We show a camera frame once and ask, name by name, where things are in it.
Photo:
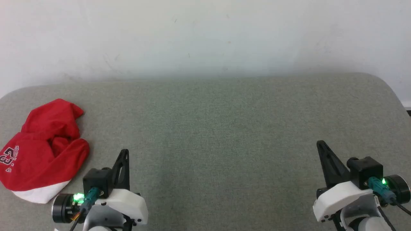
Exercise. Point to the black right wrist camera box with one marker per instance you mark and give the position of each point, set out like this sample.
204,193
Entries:
362,170

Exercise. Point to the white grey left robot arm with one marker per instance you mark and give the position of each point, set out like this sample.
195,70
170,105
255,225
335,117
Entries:
61,207

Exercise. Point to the red garment with white trim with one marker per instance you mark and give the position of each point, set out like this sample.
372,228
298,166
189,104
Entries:
48,160

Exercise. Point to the grey-green upholstered sofa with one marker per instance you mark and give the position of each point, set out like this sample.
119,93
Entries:
208,144

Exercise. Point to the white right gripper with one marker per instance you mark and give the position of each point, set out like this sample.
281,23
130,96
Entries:
337,197

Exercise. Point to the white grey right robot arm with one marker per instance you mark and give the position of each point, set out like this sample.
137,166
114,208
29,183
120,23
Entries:
399,189

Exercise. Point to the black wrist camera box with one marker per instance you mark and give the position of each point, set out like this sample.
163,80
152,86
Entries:
362,170
96,181

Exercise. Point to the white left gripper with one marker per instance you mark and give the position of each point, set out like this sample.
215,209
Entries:
131,203

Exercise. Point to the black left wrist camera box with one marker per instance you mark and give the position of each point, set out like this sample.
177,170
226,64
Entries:
96,181

